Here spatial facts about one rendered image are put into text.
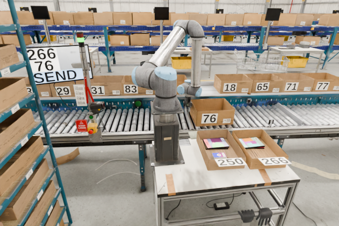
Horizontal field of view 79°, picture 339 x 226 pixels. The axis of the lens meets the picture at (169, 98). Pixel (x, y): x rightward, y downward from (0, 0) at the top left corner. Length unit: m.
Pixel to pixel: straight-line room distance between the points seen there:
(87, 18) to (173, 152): 5.97
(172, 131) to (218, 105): 1.02
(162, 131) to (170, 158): 0.25
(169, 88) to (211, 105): 1.08
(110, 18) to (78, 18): 0.93
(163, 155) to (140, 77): 0.61
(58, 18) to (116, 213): 6.11
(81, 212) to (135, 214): 0.52
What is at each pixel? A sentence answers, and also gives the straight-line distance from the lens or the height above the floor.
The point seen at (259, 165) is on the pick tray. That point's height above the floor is 0.78.
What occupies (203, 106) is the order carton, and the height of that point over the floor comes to 0.83.
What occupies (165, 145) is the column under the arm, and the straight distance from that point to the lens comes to 1.54.
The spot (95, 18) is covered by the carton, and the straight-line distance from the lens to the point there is 7.00.
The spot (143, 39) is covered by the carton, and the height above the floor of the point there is 1.00.
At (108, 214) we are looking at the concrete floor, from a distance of 2.35.
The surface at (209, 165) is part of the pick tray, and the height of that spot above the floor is 0.80.
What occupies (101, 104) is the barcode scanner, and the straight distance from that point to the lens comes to 1.82.
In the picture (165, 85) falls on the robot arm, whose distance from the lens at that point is 1.33.
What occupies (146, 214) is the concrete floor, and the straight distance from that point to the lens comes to 2.29.
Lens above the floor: 1.82
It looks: 23 degrees down
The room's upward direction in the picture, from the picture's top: 1 degrees clockwise
